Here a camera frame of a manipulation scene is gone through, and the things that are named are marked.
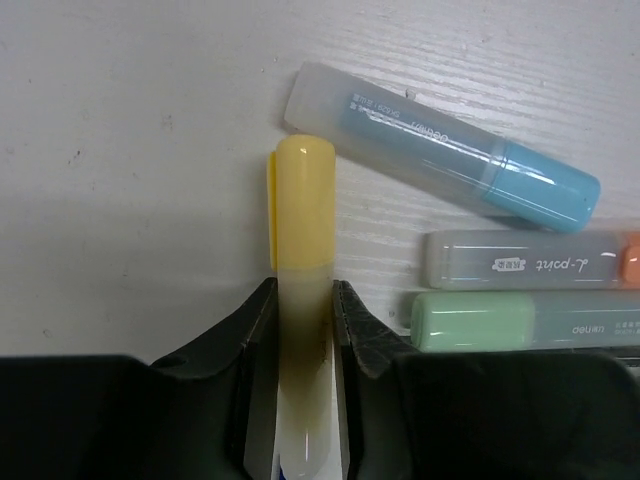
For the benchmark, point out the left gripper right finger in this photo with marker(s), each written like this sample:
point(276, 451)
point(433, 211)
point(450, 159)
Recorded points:
point(404, 414)

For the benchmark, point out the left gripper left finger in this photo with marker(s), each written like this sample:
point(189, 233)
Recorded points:
point(205, 411)

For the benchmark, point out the yellow cap highlighter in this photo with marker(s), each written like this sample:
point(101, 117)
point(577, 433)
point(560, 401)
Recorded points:
point(301, 182)

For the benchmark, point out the green cap highlighter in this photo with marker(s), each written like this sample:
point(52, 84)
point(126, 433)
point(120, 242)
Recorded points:
point(487, 321)

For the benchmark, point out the orange cap highlighter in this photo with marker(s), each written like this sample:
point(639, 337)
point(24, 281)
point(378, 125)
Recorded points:
point(476, 260)

